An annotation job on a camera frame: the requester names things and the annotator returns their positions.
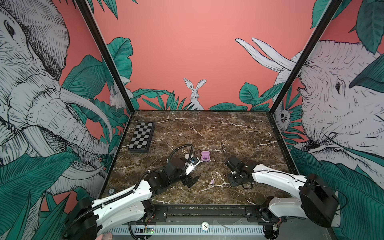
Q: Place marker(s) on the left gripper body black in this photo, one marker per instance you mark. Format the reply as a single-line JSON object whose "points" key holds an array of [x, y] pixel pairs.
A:
{"points": [[186, 179]]}

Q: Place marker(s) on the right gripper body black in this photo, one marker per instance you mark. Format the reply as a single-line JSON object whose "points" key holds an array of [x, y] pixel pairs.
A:
{"points": [[235, 180]]}

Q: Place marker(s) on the white earbud charging case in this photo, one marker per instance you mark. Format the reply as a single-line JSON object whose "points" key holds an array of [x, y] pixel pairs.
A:
{"points": [[188, 156]]}

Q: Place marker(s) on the purple earbud charging case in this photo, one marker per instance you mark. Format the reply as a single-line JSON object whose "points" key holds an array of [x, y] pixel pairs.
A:
{"points": [[205, 156]]}

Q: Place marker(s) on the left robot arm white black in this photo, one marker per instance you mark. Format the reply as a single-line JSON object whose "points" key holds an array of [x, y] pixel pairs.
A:
{"points": [[89, 219]]}

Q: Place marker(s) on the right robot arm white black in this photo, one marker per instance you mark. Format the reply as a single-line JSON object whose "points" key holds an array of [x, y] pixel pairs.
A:
{"points": [[310, 197]]}

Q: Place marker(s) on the black white checkerboard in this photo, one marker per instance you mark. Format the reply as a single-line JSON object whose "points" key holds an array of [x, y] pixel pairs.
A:
{"points": [[142, 137]]}

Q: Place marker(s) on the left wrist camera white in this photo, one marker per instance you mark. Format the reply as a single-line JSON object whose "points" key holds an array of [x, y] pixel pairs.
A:
{"points": [[191, 164]]}

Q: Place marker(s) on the black front rail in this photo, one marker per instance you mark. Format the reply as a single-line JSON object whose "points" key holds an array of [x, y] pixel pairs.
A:
{"points": [[253, 213]]}

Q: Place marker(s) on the white slotted cable duct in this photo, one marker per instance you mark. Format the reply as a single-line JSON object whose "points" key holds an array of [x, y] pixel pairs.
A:
{"points": [[174, 230]]}

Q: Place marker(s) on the black frame post right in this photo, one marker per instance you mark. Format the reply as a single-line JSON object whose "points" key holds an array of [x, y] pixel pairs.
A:
{"points": [[324, 21]]}

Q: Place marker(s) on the black frame post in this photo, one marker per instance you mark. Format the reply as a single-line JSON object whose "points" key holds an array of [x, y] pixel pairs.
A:
{"points": [[324, 21], [99, 40]]}

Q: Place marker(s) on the black frame post left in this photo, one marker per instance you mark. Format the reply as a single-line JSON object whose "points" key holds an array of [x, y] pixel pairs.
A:
{"points": [[99, 40]]}

